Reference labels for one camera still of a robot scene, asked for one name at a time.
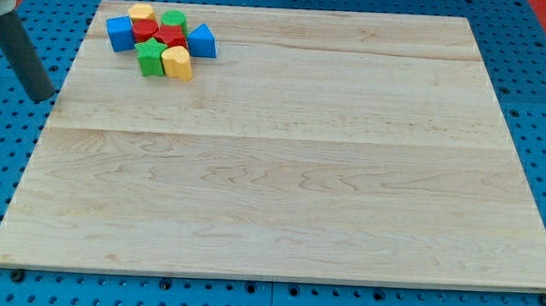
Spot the light wooden board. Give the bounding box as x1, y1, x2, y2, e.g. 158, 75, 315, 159
0, 0, 546, 293

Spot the blue triangle block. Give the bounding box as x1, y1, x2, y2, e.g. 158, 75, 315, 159
187, 22, 217, 58

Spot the yellow heart block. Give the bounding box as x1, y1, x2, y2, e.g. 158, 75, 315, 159
161, 46, 193, 81

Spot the red star block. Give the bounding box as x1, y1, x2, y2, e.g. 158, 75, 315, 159
153, 24, 188, 49

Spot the green star block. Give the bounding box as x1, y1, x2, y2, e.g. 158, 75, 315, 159
135, 38, 168, 77

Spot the green cylinder block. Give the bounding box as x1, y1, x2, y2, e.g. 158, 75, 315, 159
160, 9, 189, 35

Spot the red cylinder block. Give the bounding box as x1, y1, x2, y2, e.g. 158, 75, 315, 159
132, 19, 159, 43

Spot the blue cube block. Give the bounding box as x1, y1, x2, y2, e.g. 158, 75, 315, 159
106, 16, 135, 52

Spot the yellow hexagon block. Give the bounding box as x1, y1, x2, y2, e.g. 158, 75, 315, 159
128, 3, 156, 22

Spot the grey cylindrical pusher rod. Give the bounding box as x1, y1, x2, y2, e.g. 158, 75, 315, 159
0, 11, 55, 101

